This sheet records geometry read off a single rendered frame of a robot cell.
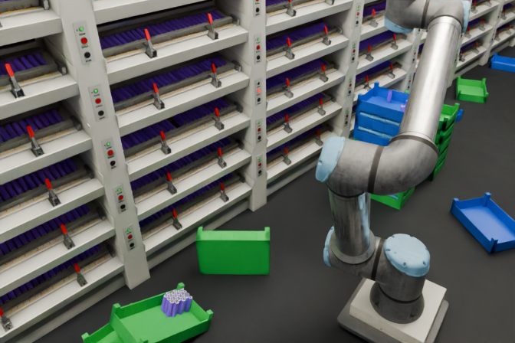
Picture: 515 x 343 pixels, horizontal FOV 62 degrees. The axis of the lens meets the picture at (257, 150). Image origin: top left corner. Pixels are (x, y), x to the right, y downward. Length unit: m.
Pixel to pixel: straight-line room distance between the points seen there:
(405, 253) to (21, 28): 1.31
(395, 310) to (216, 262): 0.73
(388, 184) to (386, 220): 1.24
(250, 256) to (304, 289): 0.26
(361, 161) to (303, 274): 1.00
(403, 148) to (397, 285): 0.66
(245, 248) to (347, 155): 0.90
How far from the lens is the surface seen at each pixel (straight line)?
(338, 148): 1.02
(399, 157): 1.01
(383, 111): 2.09
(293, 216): 2.19
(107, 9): 1.41
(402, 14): 1.40
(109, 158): 1.55
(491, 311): 2.00
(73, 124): 1.53
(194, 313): 1.80
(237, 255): 1.84
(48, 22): 1.35
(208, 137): 1.78
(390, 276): 1.55
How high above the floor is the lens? 1.43
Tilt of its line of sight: 32 degrees down
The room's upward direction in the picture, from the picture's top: 1 degrees counter-clockwise
